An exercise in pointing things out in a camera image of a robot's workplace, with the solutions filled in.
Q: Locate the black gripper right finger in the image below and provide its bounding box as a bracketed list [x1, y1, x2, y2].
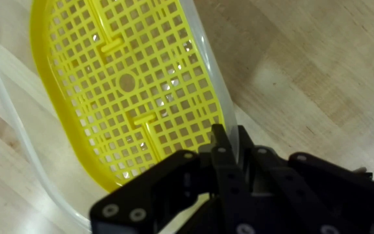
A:
[238, 124, 374, 234]

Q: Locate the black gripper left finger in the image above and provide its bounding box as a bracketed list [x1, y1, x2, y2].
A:
[88, 122, 249, 234]

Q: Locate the clear lunchbox with yellow strainer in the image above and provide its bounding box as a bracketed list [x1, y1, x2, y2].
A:
[0, 0, 243, 231]

